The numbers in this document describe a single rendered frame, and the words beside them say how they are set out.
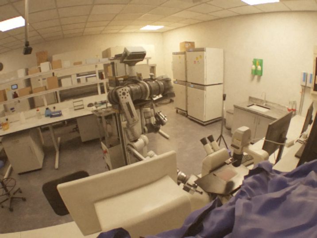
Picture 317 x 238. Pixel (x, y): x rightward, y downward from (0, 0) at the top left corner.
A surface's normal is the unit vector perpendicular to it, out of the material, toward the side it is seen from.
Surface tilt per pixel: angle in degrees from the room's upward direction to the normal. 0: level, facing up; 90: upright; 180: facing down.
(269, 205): 30
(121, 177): 57
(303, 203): 17
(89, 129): 90
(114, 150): 90
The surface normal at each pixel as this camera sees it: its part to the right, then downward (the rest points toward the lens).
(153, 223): 0.44, 0.01
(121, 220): -0.05, -0.94
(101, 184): 0.37, -0.27
